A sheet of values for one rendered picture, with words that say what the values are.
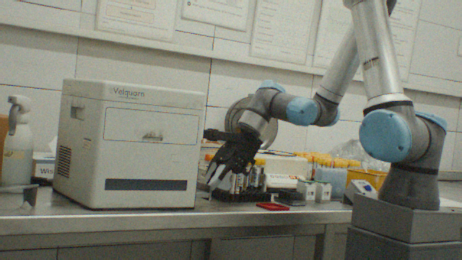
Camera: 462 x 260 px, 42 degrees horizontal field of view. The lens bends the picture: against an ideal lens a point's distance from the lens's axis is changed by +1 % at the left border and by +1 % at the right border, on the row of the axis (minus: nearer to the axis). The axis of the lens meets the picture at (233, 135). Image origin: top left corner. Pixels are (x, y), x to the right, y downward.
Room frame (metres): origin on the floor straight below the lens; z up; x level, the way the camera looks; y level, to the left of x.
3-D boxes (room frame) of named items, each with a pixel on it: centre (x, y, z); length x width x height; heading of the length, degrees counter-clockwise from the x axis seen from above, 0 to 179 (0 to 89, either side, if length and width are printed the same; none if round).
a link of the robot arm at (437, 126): (1.51, -0.46, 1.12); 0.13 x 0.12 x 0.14; 138
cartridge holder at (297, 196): (1.80, -0.19, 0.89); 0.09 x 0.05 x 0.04; 36
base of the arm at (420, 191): (1.52, -0.46, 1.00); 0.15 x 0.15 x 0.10
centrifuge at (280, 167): (2.13, -0.14, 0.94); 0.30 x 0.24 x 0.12; 26
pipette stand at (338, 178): (1.98, -0.34, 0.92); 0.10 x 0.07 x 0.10; 117
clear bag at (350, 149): (2.57, -0.49, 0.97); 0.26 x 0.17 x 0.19; 139
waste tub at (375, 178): (2.06, -0.49, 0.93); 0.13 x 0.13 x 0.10; 40
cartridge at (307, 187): (1.85, -0.24, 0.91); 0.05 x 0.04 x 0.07; 35
